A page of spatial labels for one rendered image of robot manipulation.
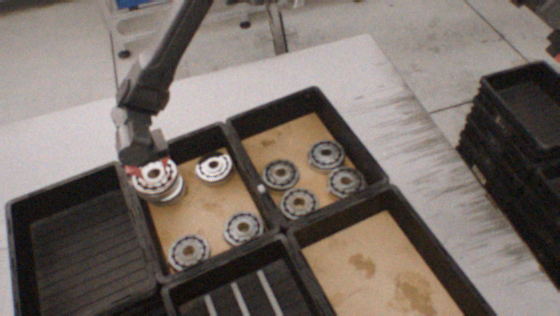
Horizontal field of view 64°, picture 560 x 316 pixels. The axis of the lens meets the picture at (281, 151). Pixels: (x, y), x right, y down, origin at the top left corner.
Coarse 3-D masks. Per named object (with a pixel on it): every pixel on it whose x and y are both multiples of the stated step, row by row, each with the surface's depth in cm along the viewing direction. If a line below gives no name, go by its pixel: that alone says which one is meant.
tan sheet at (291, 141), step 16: (288, 128) 138; (304, 128) 138; (320, 128) 137; (256, 144) 135; (272, 144) 135; (288, 144) 134; (304, 144) 134; (256, 160) 131; (304, 160) 130; (304, 176) 127; (320, 176) 126; (320, 192) 123
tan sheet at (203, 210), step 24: (192, 168) 131; (192, 192) 125; (216, 192) 125; (240, 192) 124; (168, 216) 121; (192, 216) 121; (216, 216) 120; (168, 240) 117; (216, 240) 116; (168, 264) 112
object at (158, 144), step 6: (156, 132) 97; (162, 132) 97; (156, 138) 96; (162, 138) 96; (156, 144) 95; (162, 144) 95; (150, 150) 94; (156, 150) 94; (162, 150) 94; (168, 150) 95; (150, 156) 94; (120, 162) 93
